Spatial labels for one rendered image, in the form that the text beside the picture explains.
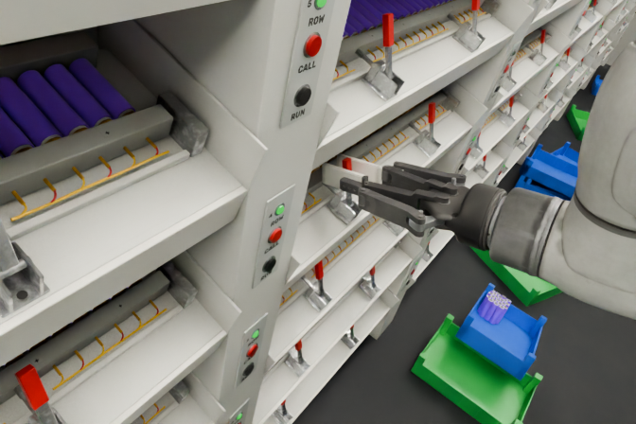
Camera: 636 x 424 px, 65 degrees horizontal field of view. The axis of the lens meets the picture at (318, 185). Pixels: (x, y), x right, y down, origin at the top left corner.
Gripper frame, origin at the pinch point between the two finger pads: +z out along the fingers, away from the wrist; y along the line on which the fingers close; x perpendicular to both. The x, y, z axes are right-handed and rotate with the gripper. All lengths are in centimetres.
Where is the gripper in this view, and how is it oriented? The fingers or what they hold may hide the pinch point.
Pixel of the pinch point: (350, 174)
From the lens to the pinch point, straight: 68.2
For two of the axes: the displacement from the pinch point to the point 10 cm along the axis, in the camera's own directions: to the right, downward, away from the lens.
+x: -0.1, -8.7, -4.9
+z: -8.1, -2.8, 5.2
